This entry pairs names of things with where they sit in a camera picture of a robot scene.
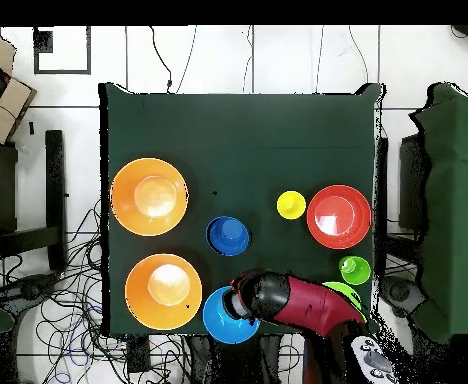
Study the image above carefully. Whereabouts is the red plastic bowl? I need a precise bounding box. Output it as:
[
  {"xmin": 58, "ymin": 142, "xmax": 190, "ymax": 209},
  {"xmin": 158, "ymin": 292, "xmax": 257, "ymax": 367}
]
[{"xmin": 306, "ymin": 184, "xmax": 373, "ymax": 250}]

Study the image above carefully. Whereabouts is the green plastic bowl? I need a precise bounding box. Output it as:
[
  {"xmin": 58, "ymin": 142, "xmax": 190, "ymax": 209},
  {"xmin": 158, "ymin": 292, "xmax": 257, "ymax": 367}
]
[{"xmin": 322, "ymin": 281, "xmax": 366, "ymax": 319}]

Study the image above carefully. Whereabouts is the orange plastic bowl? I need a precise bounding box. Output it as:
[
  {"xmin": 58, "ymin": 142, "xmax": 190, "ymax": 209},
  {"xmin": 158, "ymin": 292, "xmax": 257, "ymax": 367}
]
[
  {"xmin": 124, "ymin": 253, "xmax": 204, "ymax": 331},
  {"xmin": 110, "ymin": 157, "xmax": 190, "ymax": 237}
]

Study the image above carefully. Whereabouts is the black square floor frame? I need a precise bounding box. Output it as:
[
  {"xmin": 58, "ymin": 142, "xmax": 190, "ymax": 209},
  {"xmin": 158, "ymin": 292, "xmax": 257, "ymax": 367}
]
[{"xmin": 33, "ymin": 25, "xmax": 92, "ymax": 76}]

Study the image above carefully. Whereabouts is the yellow plastic cup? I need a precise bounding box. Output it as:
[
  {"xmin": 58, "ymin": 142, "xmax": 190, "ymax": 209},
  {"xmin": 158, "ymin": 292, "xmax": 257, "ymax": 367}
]
[{"xmin": 276, "ymin": 190, "xmax": 308, "ymax": 221}]

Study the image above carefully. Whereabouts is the light blue plastic bowl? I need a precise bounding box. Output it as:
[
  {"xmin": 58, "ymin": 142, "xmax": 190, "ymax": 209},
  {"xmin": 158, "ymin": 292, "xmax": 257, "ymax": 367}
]
[{"xmin": 202, "ymin": 286, "xmax": 262, "ymax": 345}]

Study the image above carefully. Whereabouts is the dark green tablecloth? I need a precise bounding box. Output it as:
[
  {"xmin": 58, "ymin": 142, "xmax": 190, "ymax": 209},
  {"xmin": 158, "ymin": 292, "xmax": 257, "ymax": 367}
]
[{"xmin": 98, "ymin": 82, "xmax": 385, "ymax": 337}]

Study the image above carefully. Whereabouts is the black box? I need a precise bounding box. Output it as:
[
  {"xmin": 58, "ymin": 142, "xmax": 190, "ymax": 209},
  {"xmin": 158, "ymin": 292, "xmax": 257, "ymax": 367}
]
[{"xmin": 398, "ymin": 133, "xmax": 431, "ymax": 233}]

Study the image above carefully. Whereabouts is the tangle of floor cables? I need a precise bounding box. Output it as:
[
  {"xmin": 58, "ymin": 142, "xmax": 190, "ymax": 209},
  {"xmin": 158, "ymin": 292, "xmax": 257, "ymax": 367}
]
[{"xmin": 0, "ymin": 199, "xmax": 203, "ymax": 384}]

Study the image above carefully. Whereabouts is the green plastic cup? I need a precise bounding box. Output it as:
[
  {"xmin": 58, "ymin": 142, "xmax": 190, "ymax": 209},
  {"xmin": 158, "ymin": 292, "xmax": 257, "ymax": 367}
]
[{"xmin": 338, "ymin": 255, "xmax": 372, "ymax": 286}]

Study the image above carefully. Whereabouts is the black stand frame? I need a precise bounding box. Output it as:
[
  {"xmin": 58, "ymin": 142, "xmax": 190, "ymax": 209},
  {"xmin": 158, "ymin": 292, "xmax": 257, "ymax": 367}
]
[{"xmin": 0, "ymin": 129, "xmax": 68, "ymax": 273}]

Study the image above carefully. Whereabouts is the black equipment base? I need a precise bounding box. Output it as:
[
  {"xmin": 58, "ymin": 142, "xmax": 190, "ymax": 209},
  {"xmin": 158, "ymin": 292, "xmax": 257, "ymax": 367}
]
[
  {"xmin": 379, "ymin": 275, "xmax": 425, "ymax": 319},
  {"xmin": 0, "ymin": 272, "xmax": 61, "ymax": 307}
]

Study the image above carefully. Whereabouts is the dark blue plastic bowl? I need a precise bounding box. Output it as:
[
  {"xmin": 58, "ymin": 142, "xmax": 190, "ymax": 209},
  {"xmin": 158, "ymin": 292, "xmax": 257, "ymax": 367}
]
[{"xmin": 205, "ymin": 215, "xmax": 252, "ymax": 258}]

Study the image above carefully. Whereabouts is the black cable with plug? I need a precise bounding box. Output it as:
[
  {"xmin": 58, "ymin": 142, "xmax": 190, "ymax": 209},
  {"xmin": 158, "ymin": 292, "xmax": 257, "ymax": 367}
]
[{"xmin": 149, "ymin": 25, "xmax": 174, "ymax": 94}]

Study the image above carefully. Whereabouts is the black power adapter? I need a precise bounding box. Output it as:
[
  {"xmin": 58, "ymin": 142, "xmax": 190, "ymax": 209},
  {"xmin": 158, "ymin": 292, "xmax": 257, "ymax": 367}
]
[{"xmin": 126, "ymin": 334, "xmax": 152, "ymax": 373}]

